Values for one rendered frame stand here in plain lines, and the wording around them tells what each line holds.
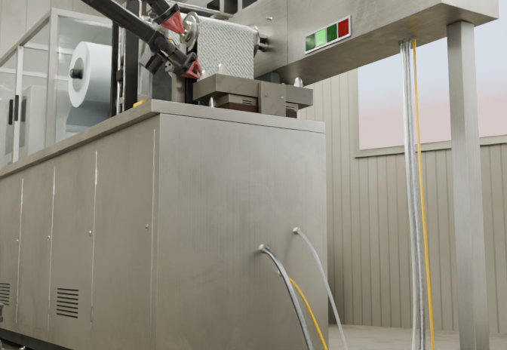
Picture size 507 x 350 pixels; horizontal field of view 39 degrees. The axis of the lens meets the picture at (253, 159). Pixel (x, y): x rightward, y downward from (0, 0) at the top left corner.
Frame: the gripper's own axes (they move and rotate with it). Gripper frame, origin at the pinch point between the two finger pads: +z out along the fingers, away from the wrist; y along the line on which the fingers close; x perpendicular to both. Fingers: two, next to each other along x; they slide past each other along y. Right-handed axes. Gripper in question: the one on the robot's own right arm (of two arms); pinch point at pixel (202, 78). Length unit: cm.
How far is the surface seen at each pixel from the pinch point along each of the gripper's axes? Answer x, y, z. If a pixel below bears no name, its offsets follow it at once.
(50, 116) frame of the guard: -11, -102, -21
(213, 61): 8.0, 0.2, 0.7
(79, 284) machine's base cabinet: -78, -39, 12
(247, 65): 15.7, 0.3, 12.5
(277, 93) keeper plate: 1.8, 22.0, 18.8
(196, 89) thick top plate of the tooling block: -8.4, 6.6, -1.8
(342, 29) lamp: 25, 42, 20
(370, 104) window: 143, -146, 163
